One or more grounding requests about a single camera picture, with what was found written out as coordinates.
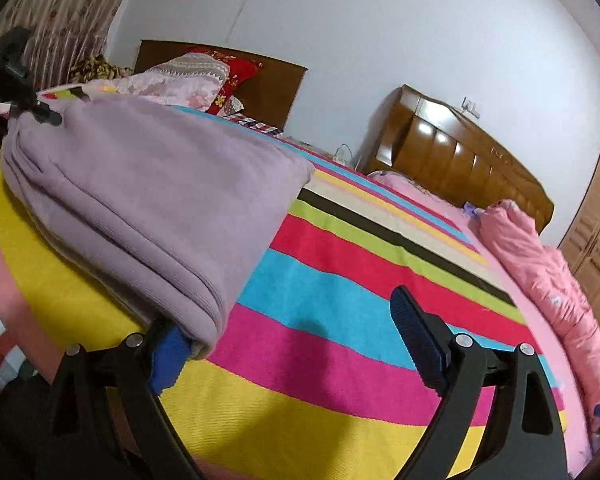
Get white charger cable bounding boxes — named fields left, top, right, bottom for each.
left=329, top=142, right=357, bottom=167

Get glossy brown wooden headboard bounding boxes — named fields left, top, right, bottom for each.
left=355, top=84, right=556, bottom=237

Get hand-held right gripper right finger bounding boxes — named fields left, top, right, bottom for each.
left=390, top=284, right=568, bottom=480

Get floral striped curtain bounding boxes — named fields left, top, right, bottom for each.
left=0, top=0, right=147, bottom=95

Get striped colourful bed sheet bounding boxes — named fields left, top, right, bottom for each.
left=0, top=85, right=583, bottom=480

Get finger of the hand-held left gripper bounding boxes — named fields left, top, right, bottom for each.
left=9, top=90, right=63, bottom=128

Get purple pants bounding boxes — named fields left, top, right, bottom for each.
left=0, top=94, right=316, bottom=361

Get dark wooden headboard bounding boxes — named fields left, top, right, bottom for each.
left=132, top=39, right=310, bottom=132

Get thin wall cable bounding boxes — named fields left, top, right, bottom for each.
left=214, top=0, right=272, bottom=47

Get grey zigzag pillow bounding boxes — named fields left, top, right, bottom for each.
left=147, top=52, right=231, bottom=97

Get yellow black cloth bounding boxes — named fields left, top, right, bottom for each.
left=69, top=54, right=134, bottom=84

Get red pillow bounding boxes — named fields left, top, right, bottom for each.
left=182, top=46, right=264, bottom=117

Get plaid cloth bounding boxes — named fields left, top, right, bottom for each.
left=224, top=109, right=287, bottom=137

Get pink floral quilt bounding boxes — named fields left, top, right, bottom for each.
left=114, top=71, right=222, bottom=112

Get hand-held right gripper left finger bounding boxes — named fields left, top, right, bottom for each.
left=47, top=317, right=207, bottom=480

